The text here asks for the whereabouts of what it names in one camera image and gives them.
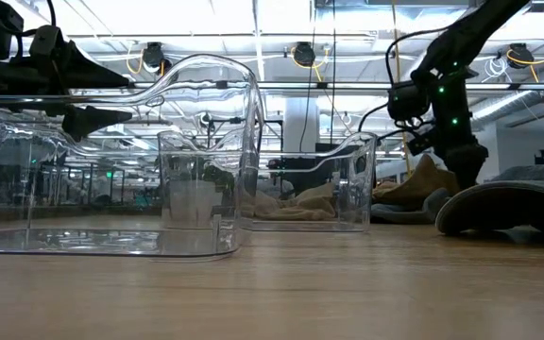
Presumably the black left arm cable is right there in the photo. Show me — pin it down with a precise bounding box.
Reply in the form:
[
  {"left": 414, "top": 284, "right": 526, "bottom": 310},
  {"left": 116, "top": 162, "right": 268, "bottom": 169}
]
[{"left": 44, "top": 0, "right": 59, "bottom": 27}]

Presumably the black ceiling cable reel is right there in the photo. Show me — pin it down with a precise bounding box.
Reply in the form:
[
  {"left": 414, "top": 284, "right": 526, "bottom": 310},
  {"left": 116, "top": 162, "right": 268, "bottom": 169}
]
[
  {"left": 140, "top": 41, "right": 173, "bottom": 75},
  {"left": 506, "top": 42, "right": 536, "bottom": 70},
  {"left": 290, "top": 41, "right": 318, "bottom": 68}
]

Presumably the white building column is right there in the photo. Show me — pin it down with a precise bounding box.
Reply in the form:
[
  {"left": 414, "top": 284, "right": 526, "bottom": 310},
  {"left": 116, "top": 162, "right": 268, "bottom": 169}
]
[{"left": 283, "top": 96, "right": 320, "bottom": 152}]

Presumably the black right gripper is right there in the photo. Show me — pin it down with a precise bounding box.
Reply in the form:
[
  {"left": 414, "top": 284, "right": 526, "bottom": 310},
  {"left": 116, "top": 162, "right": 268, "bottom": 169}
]
[{"left": 434, "top": 89, "right": 489, "bottom": 190}]

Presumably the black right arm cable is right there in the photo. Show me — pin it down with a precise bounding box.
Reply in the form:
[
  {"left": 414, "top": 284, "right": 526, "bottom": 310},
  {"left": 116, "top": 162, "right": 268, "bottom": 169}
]
[{"left": 383, "top": 26, "right": 451, "bottom": 91}]

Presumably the small green potted plant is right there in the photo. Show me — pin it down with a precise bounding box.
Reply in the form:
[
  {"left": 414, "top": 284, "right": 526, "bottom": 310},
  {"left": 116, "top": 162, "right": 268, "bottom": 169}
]
[{"left": 203, "top": 162, "right": 236, "bottom": 197}]

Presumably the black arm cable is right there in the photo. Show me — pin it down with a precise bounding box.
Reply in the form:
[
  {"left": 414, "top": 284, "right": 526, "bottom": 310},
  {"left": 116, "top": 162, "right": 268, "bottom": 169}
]
[
  {"left": 44, "top": 0, "right": 59, "bottom": 27},
  {"left": 383, "top": 26, "right": 451, "bottom": 91}
]

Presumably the tan baseball cap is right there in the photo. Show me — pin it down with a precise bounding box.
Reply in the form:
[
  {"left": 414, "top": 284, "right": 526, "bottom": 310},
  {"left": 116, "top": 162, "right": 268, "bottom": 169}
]
[
  {"left": 373, "top": 153, "right": 462, "bottom": 212},
  {"left": 241, "top": 188, "right": 297, "bottom": 222},
  {"left": 280, "top": 181, "right": 339, "bottom": 222}
]

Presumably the clear plastic bin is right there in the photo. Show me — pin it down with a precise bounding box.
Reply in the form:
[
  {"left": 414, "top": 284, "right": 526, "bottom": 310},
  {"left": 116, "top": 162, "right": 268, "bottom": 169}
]
[
  {"left": 157, "top": 129, "right": 378, "bottom": 233},
  {"left": 0, "top": 53, "right": 266, "bottom": 260}
]

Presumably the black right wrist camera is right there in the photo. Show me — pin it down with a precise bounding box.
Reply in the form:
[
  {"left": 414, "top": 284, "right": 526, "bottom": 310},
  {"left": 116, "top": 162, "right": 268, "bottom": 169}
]
[{"left": 406, "top": 127, "right": 438, "bottom": 157}]

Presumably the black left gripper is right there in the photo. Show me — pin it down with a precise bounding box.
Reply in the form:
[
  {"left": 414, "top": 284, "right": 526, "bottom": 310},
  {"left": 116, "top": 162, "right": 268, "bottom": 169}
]
[{"left": 16, "top": 24, "right": 133, "bottom": 143}]

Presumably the grey baseball cap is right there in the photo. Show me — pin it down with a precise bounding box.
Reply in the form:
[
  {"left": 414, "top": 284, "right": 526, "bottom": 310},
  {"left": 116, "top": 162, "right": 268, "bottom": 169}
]
[
  {"left": 434, "top": 163, "right": 544, "bottom": 237},
  {"left": 370, "top": 187, "right": 452, "bottom": 226}
]

